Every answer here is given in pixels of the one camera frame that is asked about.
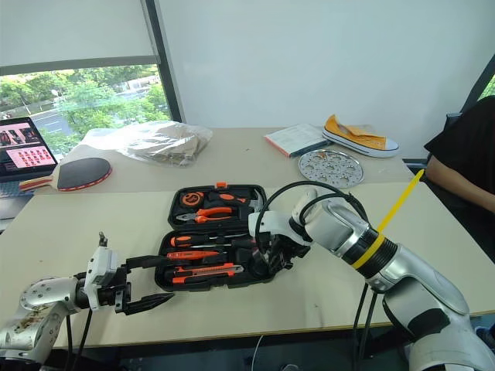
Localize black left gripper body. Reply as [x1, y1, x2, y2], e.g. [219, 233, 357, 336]
[94, 265, 135, 315]

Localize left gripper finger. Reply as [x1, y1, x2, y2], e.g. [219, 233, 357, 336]
[122, 292, 176, 316]
[123, 254, 169, 274]

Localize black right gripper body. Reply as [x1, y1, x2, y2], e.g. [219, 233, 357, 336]
[261, 230, 311, 272]

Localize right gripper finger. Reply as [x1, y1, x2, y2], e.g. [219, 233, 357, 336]
[252, 245, 271, 279]
[269, 246, 293, 274]

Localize black tool kit case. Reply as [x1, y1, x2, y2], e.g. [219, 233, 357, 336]
[153, 180, 295, 293]

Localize orange tester pen screwdriver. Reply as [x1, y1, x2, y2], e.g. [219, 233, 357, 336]
[166, 250, 224, 261]

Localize orange utility knife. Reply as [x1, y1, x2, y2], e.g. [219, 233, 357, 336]
[172, 263, 244, 277]

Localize orange black tape measure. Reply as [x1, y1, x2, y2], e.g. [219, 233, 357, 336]
[179, 189, 208, 212]

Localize round perforated metal plate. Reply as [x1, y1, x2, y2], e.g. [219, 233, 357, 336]
[297, 149, 365, 190]

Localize black red table tennis paddle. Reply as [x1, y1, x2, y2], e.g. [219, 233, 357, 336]
[19, 157, 114, 192]

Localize white booklet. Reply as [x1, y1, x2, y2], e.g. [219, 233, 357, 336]
[264, 123, 333, 158]

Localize clear plastic bag with cardboard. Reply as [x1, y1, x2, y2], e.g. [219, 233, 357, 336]
[82, 120, 214, 169]

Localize yellow canvas shoe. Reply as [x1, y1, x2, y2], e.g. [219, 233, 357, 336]
[321, 114, 401, 159]

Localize open laptop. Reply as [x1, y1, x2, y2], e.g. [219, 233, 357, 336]
[0, 116, 60, 200]

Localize person in black shirt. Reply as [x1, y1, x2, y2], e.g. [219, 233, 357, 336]
[423, 95, 495, 271]

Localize white roller blind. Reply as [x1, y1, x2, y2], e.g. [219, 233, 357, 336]
[0, 0, 162, 67]

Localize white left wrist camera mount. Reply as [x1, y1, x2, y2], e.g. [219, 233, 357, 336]
[83, 247, 119, 312]

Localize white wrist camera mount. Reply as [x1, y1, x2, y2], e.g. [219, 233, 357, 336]
[83, 247, 119, 312]
[247, 210, 311, 249]

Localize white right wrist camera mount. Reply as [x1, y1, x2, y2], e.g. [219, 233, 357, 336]
[247, 210, 311, 249]

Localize orange black handled screwdriver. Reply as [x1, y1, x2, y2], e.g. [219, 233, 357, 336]
[169, 233, 233, 249]

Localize orange black handled tool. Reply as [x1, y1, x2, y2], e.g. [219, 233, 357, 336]
[165, 270, 213, 288]

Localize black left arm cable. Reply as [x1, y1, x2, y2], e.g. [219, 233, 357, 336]
[63, 307, 94, 366]

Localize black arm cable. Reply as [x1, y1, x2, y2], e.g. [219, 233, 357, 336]
[63, 307, 94, 366]
[257, 180, 380, 371]

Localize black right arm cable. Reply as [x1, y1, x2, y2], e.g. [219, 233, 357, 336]
[257, 180, 380, 371]

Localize orange handled pliers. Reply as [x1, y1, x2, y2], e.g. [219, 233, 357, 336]
[176, 206, 235, 226]

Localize white cable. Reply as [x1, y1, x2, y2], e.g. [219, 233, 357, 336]
[253, 334, 265, 371]

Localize yellow cable tie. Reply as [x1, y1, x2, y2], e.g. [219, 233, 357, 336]
[353, 168, 425, 270]

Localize dark window frame post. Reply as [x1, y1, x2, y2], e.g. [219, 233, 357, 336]
[139, 0, 187, 124]

